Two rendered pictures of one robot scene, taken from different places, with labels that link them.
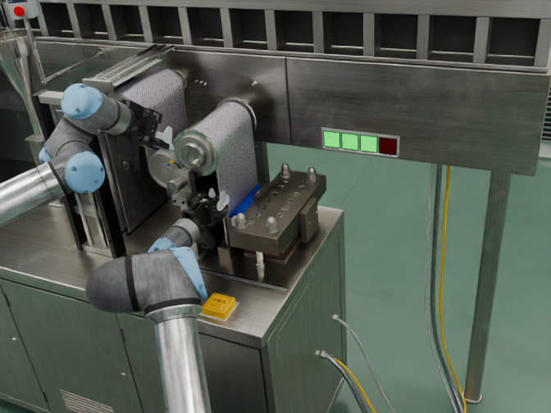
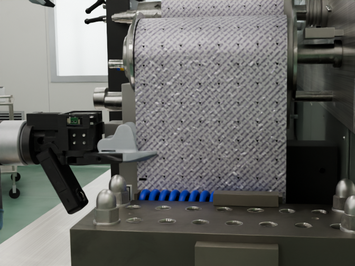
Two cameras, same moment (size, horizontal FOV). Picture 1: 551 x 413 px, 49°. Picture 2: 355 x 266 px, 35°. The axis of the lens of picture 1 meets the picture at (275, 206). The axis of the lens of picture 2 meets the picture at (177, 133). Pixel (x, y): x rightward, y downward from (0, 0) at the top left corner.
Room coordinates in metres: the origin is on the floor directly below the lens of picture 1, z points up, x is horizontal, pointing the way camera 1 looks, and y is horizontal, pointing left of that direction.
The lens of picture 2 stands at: (1.35, -0.72, 1.24)
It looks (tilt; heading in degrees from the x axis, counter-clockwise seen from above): 7 degrees down; 72
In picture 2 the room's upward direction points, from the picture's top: 1 degrees counter-clockwise
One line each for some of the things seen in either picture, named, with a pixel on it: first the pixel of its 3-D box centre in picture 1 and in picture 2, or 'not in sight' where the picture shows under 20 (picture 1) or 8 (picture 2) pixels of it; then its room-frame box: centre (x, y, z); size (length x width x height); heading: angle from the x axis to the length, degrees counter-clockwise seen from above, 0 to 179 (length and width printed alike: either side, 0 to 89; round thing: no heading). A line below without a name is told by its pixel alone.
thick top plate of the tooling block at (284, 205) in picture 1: (280, 208); (229, 237); (1.65, -0.02, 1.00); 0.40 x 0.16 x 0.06; 153
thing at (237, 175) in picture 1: (238, 178); (209, 143); (1.67, 0.11, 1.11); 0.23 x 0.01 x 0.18; 153
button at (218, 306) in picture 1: (219, 306); not in sight; (1.31, 0.18, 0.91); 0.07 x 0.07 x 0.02; 63
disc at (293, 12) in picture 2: (235, 119); (293, 54); (1.81, 0.10, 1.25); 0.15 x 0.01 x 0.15; 63
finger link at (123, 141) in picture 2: (223, 198); (125, 142); (1.55, 0.15, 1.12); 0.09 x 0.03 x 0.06; 152
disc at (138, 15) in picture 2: (195, 152); (140, 57); (1.59, 0.22, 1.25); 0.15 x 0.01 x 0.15; 63
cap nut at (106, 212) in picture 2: (271, 223); (106, 205); (1.49, 0.02, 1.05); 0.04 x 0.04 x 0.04
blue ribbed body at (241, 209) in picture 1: (247, 203); (207, 201); (1.66, 0.09, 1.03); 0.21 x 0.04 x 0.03; 153
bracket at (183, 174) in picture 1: (188, 216); (123, 169); (1.57, 0.27, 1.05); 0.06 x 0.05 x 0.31; 153
